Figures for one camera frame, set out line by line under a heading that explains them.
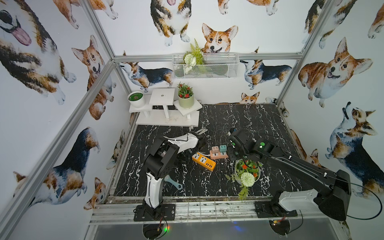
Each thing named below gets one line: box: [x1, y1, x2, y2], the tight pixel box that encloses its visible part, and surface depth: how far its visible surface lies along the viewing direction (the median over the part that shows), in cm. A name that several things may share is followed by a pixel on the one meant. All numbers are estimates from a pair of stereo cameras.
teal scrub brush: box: [164, 174, 183, 190], surface depth 85 cm
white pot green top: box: [127, 91, 145, 109], surface depth 97 cm
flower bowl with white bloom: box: [224, 159, 262, 201], surface depth 72 cm
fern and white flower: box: [183, 38, 205, 74], surface depth 84 cm
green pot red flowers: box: [177, 81, 194, 108], surface depth 94 cm
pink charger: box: [211, 146, 219, 154], surface depth 90 cm
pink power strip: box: [210, 150, 229, 160], surface depth 92 cm
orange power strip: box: [192, 152, 217, 171], surface depth 90 cm
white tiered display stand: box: [129, 88, 203, 127], surface depth 111 cm
